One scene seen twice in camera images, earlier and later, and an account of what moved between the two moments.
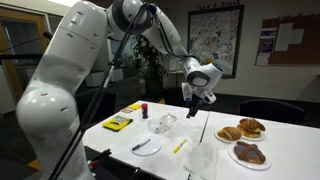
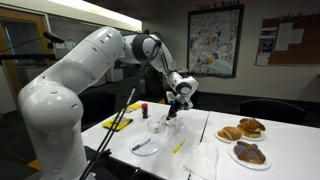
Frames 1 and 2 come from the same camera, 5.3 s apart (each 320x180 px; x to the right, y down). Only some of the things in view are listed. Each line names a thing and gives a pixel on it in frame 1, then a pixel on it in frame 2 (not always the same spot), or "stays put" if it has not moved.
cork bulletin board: x=290 y=40 stays put
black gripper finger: x=194 y=108 to x=174 y=107
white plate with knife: x=150 y=148 stays put
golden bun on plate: x=229 y=133 stays put
